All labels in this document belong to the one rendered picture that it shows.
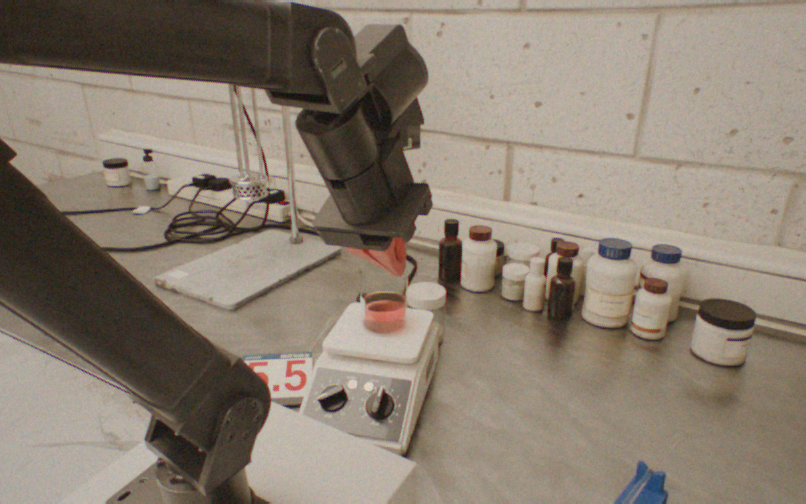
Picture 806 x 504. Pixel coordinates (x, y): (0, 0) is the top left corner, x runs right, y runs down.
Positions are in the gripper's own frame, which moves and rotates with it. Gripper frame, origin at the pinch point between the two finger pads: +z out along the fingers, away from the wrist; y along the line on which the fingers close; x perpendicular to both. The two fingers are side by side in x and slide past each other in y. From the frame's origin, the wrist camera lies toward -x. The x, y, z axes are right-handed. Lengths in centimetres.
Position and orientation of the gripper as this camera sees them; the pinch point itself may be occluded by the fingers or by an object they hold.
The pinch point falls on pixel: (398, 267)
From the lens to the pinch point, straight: 62.0
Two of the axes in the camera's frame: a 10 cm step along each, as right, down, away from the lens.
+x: -3.7, 7.4, -5.6
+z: 2.9, 6.6, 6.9
